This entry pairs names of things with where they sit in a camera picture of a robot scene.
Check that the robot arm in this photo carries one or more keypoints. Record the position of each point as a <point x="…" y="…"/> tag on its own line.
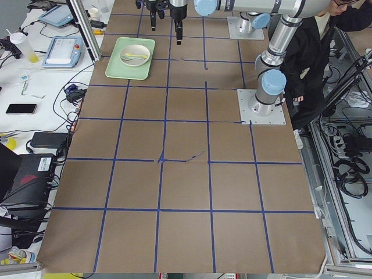
<point x="271" y="81"/>
<point x="206" y="8"/>

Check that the clear bottle yellow liquid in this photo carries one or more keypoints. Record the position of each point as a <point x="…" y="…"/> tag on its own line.
<point x="21" y="42"/>

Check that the black smartphone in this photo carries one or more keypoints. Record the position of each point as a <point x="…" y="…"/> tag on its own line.
<point x="21" y="108"/>

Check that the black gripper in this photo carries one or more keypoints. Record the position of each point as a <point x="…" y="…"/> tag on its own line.
<point x="177" y="11"/>
<point x="151" y="6"/>

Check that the near blue teach pendant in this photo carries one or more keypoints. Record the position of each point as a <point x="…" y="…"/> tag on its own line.
<point x="63" y="52"/>

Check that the black power adapter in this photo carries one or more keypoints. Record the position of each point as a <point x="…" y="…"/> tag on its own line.
<point x="48" y="140"/>

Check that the far blue teach pendant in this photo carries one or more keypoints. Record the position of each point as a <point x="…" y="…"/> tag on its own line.
<point x="58" y="16"/>

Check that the black computer case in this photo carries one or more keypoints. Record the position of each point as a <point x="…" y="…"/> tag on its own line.
<point x="25" y="188"/>

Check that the cream round plate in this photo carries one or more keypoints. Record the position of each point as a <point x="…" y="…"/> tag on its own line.
<point x="135" y="49"/>

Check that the pale green plastic spoon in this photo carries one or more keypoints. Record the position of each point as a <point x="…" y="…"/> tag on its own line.
<point x="125" y="58"/>

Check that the yellow plastic fork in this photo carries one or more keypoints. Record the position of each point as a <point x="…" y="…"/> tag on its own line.
<point x="136" y="55"/>

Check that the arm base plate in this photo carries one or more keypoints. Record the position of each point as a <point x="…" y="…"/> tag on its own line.
<point x="253" y="112"/>
<point x="242" y="29"/>

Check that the white paper cup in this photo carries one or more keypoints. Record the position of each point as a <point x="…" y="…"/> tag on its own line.
<point x="94" y="13"/>

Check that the blue teach pendant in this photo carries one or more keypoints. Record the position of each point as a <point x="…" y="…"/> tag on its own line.
<point x="63" y="52"/>
<point x="58" y="16"/>

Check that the person in black jacket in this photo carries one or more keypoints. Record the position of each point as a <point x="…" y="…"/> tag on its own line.
<point x="308" y="55"/>

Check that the light green tray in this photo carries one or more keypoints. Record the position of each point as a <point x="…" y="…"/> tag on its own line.
<point x="117" y="69"/>

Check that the aluminium frame post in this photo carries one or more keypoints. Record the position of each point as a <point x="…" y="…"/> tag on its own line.
<point x="80" y="17"/>

